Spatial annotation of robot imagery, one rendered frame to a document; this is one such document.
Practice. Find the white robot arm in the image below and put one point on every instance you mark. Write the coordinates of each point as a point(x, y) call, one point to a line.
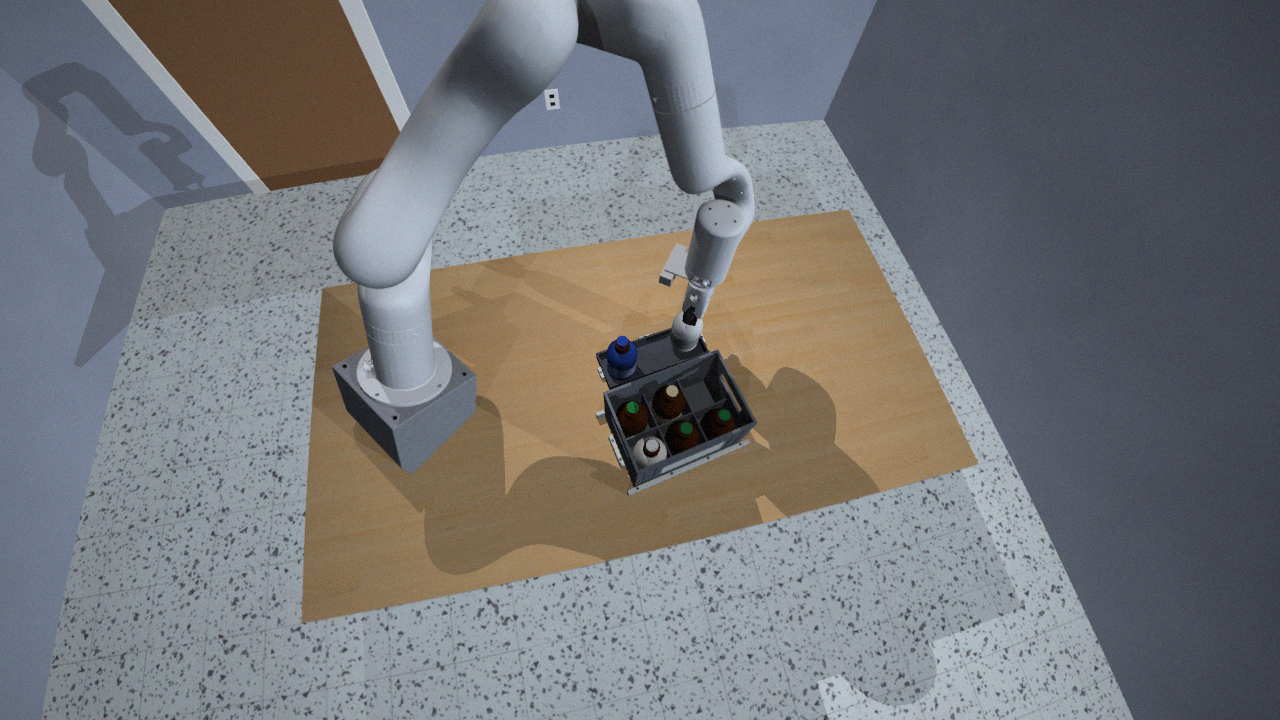
point(507, 57)

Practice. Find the white bottle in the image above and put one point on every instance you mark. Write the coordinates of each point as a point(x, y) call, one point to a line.
point(685, 337)
point(645, 451)

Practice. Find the blue bottle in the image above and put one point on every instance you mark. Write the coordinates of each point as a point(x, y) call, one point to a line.
point(621, 358)

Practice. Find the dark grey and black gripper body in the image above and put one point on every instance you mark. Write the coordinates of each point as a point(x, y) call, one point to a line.
point(696, 296)

